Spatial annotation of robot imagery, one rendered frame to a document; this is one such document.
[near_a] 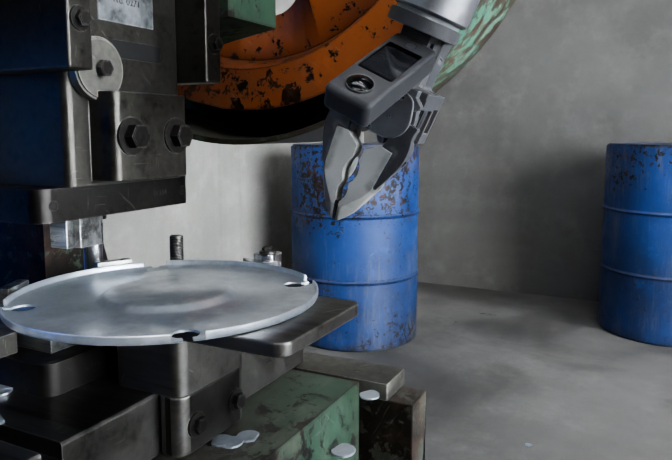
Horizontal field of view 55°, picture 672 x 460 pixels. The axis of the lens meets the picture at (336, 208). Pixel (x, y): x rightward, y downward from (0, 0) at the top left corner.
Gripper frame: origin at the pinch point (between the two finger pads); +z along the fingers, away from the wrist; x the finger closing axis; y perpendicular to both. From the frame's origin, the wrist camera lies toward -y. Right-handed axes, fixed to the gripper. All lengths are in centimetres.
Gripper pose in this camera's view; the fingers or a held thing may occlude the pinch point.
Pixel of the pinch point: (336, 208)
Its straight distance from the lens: 64.5
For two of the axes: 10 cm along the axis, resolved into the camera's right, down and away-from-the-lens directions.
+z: -3.8, 8.8, 2.8
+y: 4.2, -1.1, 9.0
